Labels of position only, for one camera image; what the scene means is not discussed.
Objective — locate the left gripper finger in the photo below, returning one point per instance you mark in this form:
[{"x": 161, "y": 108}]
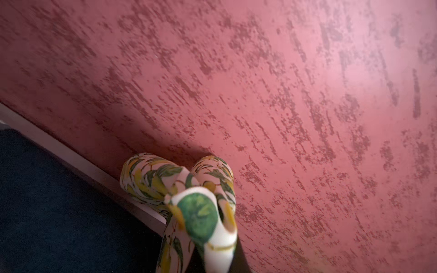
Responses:
[{"x": 239, "y": 262}]

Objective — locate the yellow floral skirt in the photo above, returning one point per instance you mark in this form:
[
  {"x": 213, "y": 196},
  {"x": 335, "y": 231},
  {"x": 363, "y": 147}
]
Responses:
[{"x": 199, "y": 206}]

